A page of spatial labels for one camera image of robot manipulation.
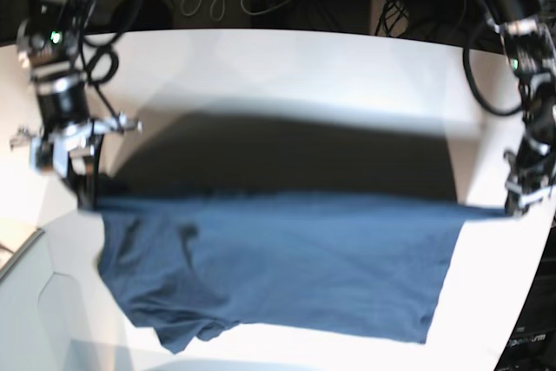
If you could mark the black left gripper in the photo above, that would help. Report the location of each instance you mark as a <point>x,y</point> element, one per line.
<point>531,177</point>

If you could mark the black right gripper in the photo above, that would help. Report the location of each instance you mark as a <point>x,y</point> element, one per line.
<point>64,103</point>

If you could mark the dark navy t-shirt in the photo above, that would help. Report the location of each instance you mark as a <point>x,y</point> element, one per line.
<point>194,266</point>

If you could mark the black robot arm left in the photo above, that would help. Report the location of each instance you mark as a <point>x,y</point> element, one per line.
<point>530,51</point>

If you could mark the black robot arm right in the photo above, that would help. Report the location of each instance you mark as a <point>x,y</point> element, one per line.
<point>66,72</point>

